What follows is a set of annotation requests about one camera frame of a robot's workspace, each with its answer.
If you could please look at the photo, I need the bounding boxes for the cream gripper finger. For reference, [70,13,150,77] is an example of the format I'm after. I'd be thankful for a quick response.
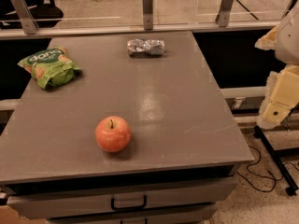
[254,26,278,50]
[256,64,299,129]

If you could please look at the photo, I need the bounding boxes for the crushed silver redbull can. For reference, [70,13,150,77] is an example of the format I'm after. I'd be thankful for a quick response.
[127,39,164,57]

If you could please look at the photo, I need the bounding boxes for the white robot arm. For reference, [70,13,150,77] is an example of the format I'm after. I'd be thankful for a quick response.
[255,7,299,129]

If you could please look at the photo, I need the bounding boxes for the red apple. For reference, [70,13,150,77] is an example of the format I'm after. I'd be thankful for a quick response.
[95,116,132,153]

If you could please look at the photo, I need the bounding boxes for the black stand leg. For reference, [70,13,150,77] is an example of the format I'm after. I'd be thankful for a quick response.
[254,126,299,196]

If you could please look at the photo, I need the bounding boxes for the lower grey drawer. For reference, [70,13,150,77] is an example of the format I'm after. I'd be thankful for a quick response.
[47,204,217,224]

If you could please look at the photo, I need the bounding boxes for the green chip bag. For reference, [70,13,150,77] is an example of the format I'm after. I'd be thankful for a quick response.
[18,47,82,90]

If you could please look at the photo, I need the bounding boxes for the black office chair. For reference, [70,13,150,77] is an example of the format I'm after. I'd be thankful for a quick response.
[0,0,64,29]

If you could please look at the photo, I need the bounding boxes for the grey window rail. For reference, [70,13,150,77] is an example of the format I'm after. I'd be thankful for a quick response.
[0,20,280,40]

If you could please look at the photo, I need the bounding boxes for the right metal railing bracket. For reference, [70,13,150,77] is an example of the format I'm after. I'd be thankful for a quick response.
[216,0,234,27]

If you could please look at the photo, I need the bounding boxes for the metal railing bracket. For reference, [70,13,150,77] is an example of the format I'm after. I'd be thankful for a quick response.
[216,0,234,27]
[10,0,38,35]
[142,0,153,30]

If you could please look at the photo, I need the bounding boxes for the black floor cable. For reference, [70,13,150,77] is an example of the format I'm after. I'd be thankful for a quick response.
[236,145,299,193]

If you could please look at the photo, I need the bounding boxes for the middle metal railing bracket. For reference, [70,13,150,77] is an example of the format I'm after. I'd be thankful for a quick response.
[142,0,153,30]

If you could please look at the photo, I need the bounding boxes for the left metal railing bracket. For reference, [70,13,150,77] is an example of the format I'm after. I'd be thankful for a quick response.
[10,0,38,35]

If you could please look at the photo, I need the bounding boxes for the grey drawer with black handle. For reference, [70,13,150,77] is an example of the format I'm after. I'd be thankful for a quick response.
[7,176,237,219]

